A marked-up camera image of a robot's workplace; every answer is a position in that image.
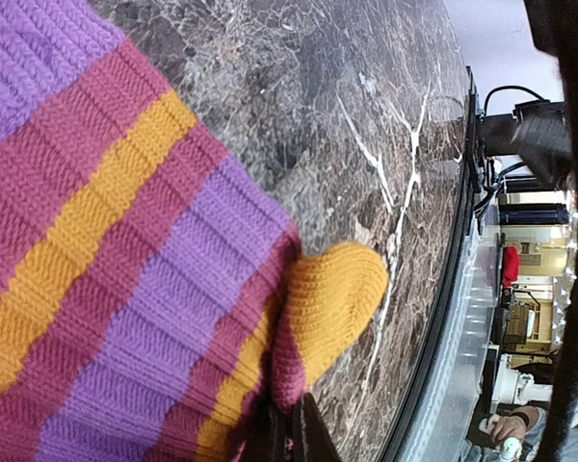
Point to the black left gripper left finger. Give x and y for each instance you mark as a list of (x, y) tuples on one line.
[(269, 439)]

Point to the white slotted cable duct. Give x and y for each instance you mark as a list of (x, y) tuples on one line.
[(445, 409)]

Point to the purple maroon striped sock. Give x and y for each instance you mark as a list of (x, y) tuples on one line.
[(152, 296)]

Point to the black front rail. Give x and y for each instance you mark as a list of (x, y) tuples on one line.
[(463, 224)]

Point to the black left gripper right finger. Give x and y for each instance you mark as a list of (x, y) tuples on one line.
[(311, 440)]

